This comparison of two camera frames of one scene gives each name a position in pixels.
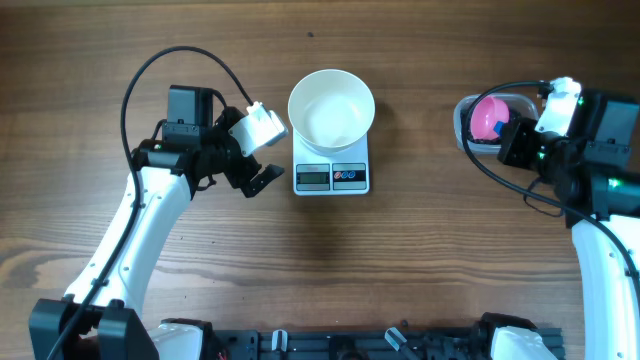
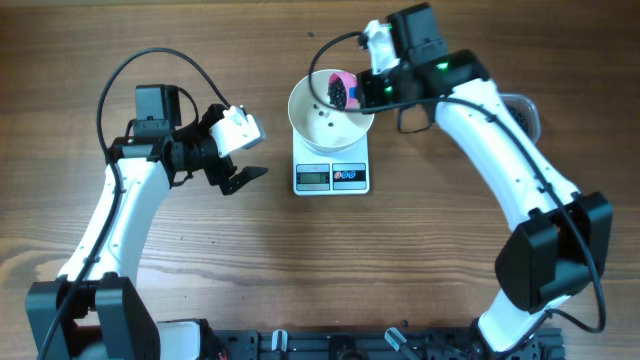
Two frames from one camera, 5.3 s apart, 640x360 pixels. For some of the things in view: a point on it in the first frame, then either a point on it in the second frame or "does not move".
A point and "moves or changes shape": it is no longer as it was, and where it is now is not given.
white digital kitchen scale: x=317 y=173 does not move
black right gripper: x=515 y=134 to x=366 y=90
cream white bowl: x=331 y=110 does not move
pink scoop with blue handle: x=485 y=113 moves or changes shape
